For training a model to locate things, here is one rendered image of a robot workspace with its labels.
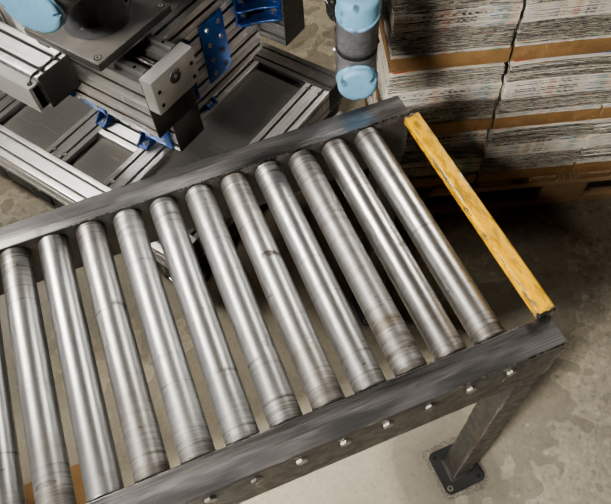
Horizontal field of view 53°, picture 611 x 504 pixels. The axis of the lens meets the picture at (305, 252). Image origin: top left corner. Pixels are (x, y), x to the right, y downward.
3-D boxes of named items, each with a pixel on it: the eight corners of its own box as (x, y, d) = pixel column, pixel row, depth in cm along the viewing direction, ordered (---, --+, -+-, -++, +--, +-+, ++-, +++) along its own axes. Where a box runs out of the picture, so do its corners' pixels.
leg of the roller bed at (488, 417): (460, 451, 159) (527, 344, 101) (472, 473, 156) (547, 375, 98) (440, 460, 158) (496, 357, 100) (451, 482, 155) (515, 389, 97)
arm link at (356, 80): (381, 68, 108) (378, 103, 116) (376, 27, 114) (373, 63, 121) (336, 69, 109) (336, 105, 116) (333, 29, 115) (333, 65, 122)
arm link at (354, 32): (340, -35, 107) (339, 19, 116) (332, 6, 101) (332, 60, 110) (385, -32, 106) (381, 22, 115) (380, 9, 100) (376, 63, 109)
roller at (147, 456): (108, 228, 110) (98, 212, 105) (177, 485, 85) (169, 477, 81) (80, 238, 109) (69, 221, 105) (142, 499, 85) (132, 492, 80)
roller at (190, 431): (143, 216, 111) (135, 199, 106) (222, 466, 86) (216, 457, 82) (116, 225, 110) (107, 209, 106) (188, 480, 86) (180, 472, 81)
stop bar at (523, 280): (419, 117, 113) (420, 110, 111) (555, 313, 91) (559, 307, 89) (402, 123, 113) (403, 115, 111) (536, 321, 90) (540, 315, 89)
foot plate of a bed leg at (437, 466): (465, 431, 161) (466, 429, 160) (494, 484, 154) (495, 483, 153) (419, 450, 159) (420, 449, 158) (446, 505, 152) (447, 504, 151)
